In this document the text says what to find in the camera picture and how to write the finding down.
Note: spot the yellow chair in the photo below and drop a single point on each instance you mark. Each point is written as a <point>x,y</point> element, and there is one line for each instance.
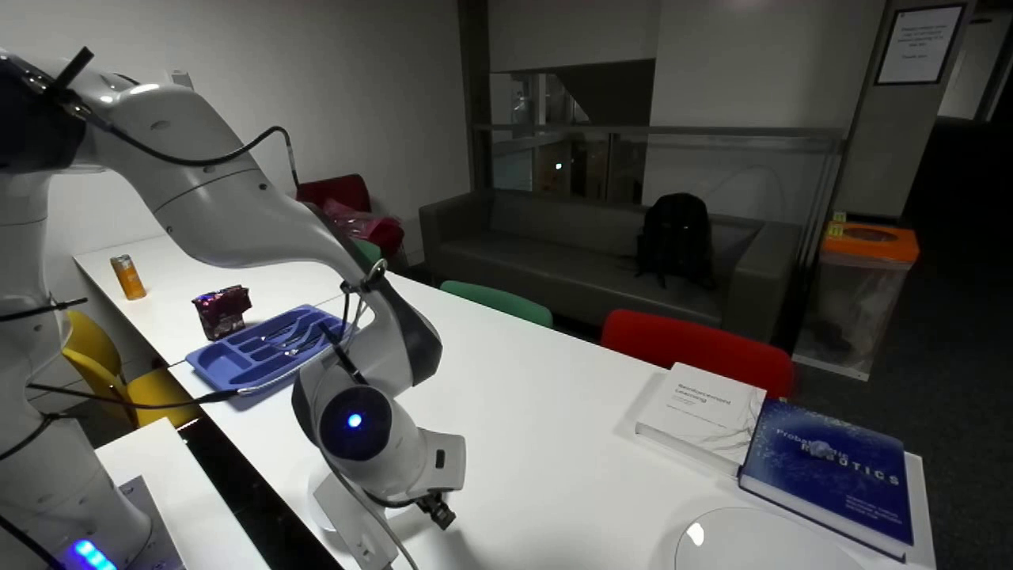
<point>97,353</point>

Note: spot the green chair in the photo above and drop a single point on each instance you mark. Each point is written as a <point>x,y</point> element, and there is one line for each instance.
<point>365,253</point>
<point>495,301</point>

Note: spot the bin with orange lid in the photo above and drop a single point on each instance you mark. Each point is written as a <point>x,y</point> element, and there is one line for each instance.
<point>855,296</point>

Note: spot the framed wall poster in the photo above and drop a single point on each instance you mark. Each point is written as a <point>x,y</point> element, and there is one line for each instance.
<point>919,44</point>

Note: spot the red chair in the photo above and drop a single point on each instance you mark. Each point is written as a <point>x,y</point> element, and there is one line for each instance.
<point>698,348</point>

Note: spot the dark red small box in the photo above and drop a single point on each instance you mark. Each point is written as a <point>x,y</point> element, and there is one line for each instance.
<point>221,309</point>

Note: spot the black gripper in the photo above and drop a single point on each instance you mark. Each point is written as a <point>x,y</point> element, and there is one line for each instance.
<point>439,510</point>

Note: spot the grey sofa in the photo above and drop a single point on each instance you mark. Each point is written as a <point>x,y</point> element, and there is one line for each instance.
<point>549,253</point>

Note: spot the blue cutlery tray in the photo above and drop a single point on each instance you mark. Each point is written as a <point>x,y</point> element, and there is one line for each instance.
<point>255,353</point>

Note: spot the black backpack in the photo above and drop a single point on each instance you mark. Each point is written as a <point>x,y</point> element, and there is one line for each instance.
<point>674,238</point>

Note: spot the orange bottle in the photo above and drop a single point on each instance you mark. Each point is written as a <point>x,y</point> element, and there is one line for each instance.
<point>126,275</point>

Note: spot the blue book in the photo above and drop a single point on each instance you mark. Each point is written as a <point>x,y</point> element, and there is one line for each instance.
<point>833,475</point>

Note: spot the red armchair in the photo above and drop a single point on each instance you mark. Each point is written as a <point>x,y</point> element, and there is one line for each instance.
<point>336,199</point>

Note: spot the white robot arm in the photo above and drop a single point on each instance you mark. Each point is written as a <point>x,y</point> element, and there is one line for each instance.
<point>209,178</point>

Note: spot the white round bowl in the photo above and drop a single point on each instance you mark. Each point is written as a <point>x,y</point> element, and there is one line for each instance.
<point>759,541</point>

